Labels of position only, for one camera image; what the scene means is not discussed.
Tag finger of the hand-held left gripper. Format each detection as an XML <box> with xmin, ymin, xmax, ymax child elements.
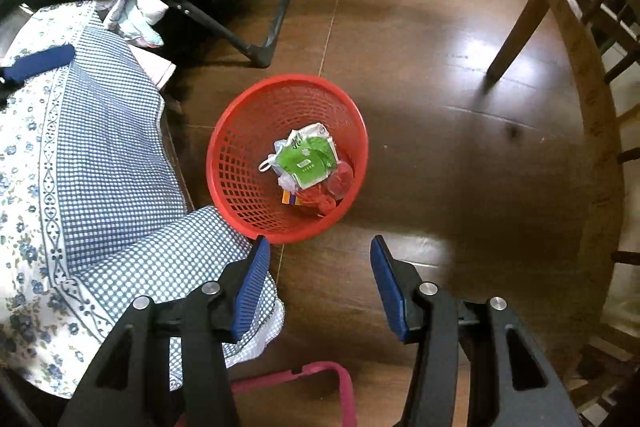
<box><xmin>0</xmin><ymin>45</ymin><xmax>76</xmax><ymax>88</ymax></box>

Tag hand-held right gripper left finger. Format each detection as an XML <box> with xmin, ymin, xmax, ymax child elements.
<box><xmin>59</xmin><ymin>234</ymin><xmax>273</xmax><ymax>427</ymax></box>

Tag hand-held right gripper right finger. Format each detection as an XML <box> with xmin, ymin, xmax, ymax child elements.
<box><xmin>370</xmin><ymin>234</ymin><xmax>583</xmax><ymax>427</ymax></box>

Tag clear plastic wrapper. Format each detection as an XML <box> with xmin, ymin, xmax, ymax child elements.
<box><xmin>277</xmin><ymin>172</ymin><xmax>301</xmax><ymax>195</ymax></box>

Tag red plastic wrapper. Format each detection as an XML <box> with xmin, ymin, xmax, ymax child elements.
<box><xmin>300</xmin><ymin>159</ymin><xmax>356</xmax><ymax>215</ymax></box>

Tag green packet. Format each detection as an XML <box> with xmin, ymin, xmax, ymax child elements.
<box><xmin>274</xmin><ymin>123</ymin><xmax>337</xmax><ymax>190</ymax></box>

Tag red plastic basket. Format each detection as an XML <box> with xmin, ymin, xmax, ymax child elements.
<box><xmin>206</xmin><ymin>74</ymin><xmax>370</xmax><ymax>244</ymax></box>

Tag blue floral quilt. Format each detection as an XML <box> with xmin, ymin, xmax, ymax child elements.
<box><xmin>0</xmin><ymin>1</ymin><xmax>286</xmax><ymax>399</ymax></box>

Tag white and blue cloth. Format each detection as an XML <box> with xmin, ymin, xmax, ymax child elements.
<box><xmin>117</xmin><ymin>0</ymin><xmax>171</xmax><ymax>48</ymax></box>

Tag pink cloth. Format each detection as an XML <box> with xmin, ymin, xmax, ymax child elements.
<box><xmin>131</xmin><ymin>44</ymin><xmax>177</xmax><ymax>90</ymax></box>

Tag wooden chair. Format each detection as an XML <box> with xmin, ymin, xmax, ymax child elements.
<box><xmin>486</xmin><ymin>0</ymin><xmax>640</xmax><ymax>427</ymax></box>

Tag pink stool frame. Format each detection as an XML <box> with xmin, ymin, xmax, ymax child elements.
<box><xmin>230</xmin><ymin>361</ymin><xmax>358</xmax><ymax>427</ymax></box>

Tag black folding bed frame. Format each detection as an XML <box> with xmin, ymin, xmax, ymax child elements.
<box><xmin>150</xmin><ymin>0</ymin><xmax>293</xmax><ymax>68</ymax></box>

